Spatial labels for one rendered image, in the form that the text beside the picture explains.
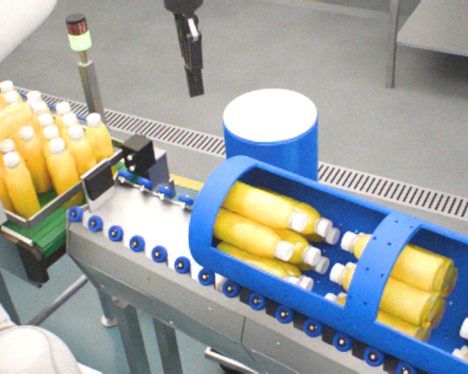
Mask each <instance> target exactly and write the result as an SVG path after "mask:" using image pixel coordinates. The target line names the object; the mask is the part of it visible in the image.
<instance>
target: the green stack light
mask: <svg viewBox="0 0 468 374"><path fill-rule="evenodd" d="M69 40H70V46H71V48H72V49H73V50H74V51H83V50H86V49H87V48H89V47H90V46H91V38H90V35H89V31H87V32H86V33H85V34H84V35H80V36H71V35H69Z"/></svg>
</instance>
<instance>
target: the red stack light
mask: <svg viewBox="0 0 468 374"><path fill-rule="evenodd" d="M65 23H66V22H65ZM66 26H67V30H68V33H69V35H71V36H80V35H84V34H85V33H86V32H87V31H88V27H87V24H86V20H84V21H83V22H81V23H79V24H68V23H66Z"/></svg>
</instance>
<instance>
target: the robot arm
mask: <svg viewBox="0 0 468 374"><path fill-rule="evenodd" d="M162 1H163V5H164V7H165V8H166V9H167V10H168V11H169V12H172V13H173V16H174V22H175V26H176V30H177V37H178V41H179V49H180V55H181V57H184V63H185V77H186V82H187V87H188V93H189V95H190V97H191V98H192V97H195V96H198V95H204V88H203V83H202V76H201V69H203V65H202V53H201V35H202V33H201V31H199V30H198V24H199V20H198V16H197V14H196V15H195V11H196V9H197V8H199V7H201V5H202V3H203V0H162ZM57 2H58V0H0V62H2V61H3V59H4V58H5V57H7V56H8V55H9V53H10V52H13V51H14V49H15V48H16V47H17V46H19V45H20V43H21V42H22V41H24V40H25V39H26V38H27V37H28V36H29V35H31V34H32V33H33V32H34V31H35V30H36V29H37V28H38V27H39V26H40V25H41V24H42V23H43V22H44V21H45V19H47V17H48V16H49V14H50V13H51V12H52V11H53V8H54V7H55V5H56V3H57ZM0 374H83V373H82V371H81V369H80V367H79V365H78V363H77V362H76V360H75V357H74V356H73V354H72V353H71V352H70V349H69V348H68V347H67V346H66V345H65V344H64V342H63V341H62V340H60V339H59V337H56V336H55V335H54V334H53V333H52V332H50V331H47V330H45V329H42V328H39V327H36V326H31V325H20V326H18V325H15V324H14V322H12V321H11V320H10V317H9V314H7V312H6V311H5V310H4V308H3V307H2V306H1V304H0Z"/></svg>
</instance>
